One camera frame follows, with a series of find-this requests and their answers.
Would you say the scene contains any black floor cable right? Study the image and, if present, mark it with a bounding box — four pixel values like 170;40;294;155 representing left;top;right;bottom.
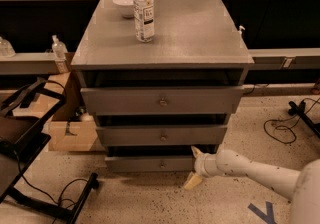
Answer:
262;97;320;145

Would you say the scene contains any black cable on cart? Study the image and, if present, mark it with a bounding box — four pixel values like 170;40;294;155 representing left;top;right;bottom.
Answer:
13;149;93;224

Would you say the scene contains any clear plastic container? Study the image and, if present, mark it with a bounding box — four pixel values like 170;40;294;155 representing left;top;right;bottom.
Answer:
0;37;15;57

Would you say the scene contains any clear pump bottle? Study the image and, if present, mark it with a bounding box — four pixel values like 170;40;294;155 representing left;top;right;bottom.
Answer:
52;35;68;59

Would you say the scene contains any clear plastic water bottle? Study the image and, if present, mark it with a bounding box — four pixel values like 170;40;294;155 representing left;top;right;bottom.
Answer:
133;0;155;42

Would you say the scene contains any cardboard box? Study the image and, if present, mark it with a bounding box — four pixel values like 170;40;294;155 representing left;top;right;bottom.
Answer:
31;51;105;153

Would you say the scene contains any grey top drawer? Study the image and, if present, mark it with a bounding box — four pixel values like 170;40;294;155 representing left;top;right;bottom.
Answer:
81;86;243;115

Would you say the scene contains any white wrapped gripper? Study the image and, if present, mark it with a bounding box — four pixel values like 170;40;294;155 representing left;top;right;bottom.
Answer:
183;146;218;191

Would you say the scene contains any grey drawer cabinet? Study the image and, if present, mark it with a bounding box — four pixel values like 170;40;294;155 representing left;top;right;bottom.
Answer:
72;0;253;157

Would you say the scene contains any brown shoe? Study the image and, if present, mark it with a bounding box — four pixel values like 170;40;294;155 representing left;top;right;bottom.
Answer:
311;79;320;95

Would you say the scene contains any grey drawer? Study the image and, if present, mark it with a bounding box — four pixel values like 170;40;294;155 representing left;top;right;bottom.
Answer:
81;86;243;115
97;125;227;146
105;155;195;173

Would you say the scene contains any white ceramic bowl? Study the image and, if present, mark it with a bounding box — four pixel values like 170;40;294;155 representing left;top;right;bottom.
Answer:
112;0;134;18

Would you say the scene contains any black stand leg right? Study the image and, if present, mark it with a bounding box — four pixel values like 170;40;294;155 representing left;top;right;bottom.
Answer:
288;101;320;138

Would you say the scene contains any grey bottom drawer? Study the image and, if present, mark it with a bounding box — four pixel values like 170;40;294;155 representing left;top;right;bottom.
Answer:
105;155;195;173

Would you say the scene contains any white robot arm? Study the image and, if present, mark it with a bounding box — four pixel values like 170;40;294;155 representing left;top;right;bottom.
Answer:
184;146;320;224

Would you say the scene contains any grey middle drawer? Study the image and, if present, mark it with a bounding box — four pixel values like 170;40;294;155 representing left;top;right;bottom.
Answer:
97;125;227;146

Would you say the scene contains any black cart frame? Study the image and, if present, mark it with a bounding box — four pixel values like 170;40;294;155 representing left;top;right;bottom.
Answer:
0;77;99;224

